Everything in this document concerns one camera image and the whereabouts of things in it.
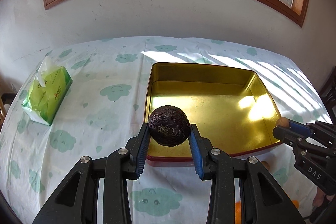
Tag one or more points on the large rough orange tangerine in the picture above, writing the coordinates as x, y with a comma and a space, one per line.
238, 213

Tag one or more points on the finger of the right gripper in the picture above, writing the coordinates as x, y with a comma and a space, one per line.
300, 129
289, 137

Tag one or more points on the person's right hand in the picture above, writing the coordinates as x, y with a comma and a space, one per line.
319, 198

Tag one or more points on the small orange kumquat tangerine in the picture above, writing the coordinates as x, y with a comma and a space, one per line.
295, 203

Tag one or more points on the wooden chair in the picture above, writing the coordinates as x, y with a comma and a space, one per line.
4, 105

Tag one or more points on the white cloud-print tablecloth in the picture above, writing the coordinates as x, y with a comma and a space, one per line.
104, 108

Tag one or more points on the green tissue pack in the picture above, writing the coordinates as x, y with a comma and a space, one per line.
46, 92

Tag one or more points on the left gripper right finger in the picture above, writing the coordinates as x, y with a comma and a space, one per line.
262, 198

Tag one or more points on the large dark wrinkled passion fruit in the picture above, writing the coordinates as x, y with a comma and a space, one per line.
169, 126

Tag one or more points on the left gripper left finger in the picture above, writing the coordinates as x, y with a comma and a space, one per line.
75, 199

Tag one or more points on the smooth orange tangerine with stem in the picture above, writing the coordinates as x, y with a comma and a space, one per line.
266, 165

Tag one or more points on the red gold toffee tin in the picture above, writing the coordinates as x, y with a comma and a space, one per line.
230, 106

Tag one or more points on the brown longan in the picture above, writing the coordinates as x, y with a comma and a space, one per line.
283, 122

